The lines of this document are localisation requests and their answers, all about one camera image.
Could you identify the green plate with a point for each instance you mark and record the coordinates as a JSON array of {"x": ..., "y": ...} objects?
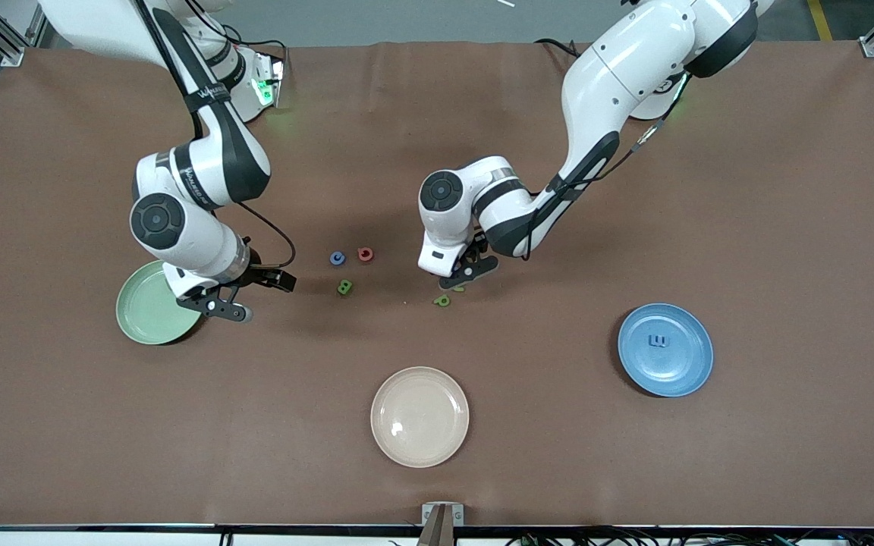
[{"x": 145, "y": 311}]

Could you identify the beige plate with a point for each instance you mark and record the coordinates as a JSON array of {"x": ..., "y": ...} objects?
[{"x": 422, "y": 425}]

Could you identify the blue plate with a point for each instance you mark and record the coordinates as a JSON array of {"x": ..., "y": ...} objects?
[{"x": 672, "y": 371}]

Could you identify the metal bracket with post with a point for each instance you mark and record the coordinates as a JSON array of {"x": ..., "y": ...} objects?
[{"x": 429, "y": 514}]

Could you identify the blue lowercase letter m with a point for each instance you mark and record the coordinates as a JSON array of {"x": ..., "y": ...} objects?
[{"x": 659, "y": 341}]

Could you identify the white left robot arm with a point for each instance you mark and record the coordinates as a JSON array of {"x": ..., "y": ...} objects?
[{"x": 611, "y": 83}]

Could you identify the red capital letter G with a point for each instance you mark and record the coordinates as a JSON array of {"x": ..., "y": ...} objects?
[{"x": 359, "y": 255}]

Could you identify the green capital letter B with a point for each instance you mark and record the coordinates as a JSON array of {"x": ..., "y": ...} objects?
[{"x": 339, "y": 288}]

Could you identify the brown table mat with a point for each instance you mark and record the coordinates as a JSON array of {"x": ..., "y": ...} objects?
[{"x": 786, "y": 455}]

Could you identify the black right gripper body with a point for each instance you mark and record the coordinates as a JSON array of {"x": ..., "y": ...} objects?
[{"x": 258, "y": 273}]

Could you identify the blue capital letter C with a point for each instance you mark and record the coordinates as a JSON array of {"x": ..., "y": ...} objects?
[{"x": 331, "y": 258}]

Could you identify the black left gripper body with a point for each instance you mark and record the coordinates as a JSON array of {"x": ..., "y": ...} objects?
[{"x": 476, "y": 248}]

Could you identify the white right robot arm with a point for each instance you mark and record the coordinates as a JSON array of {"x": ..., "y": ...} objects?
[{"x": 194, "y": 243}]

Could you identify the green lowercase letter p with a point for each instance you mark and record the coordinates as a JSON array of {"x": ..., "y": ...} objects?
[{"x": 444, "y": 302}]

